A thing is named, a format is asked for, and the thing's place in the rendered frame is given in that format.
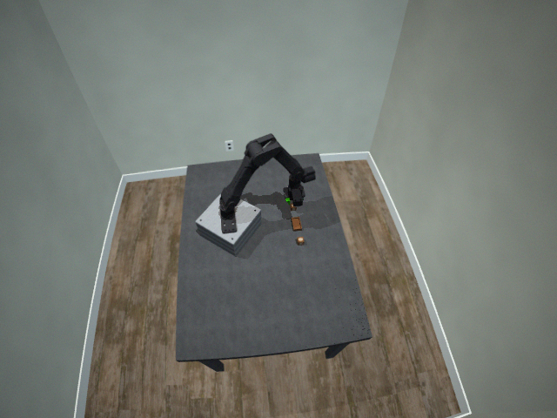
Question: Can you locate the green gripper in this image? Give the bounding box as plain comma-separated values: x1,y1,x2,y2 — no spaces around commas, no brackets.
283,186,305,205

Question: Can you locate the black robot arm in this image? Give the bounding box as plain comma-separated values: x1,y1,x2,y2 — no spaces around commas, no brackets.
219,133,316,233

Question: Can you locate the orange rectangular tray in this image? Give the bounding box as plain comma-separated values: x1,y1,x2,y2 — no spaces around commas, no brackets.
292,217,302,231

